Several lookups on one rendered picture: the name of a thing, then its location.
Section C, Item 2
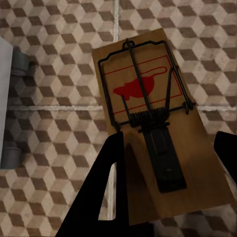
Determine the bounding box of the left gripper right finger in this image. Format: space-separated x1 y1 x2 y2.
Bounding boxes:
213 131 237 184

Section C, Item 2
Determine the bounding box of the mousetrap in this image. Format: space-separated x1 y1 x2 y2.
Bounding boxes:
91 28 236 226

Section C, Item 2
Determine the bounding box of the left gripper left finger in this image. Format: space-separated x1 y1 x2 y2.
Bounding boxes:
55 131 130 237

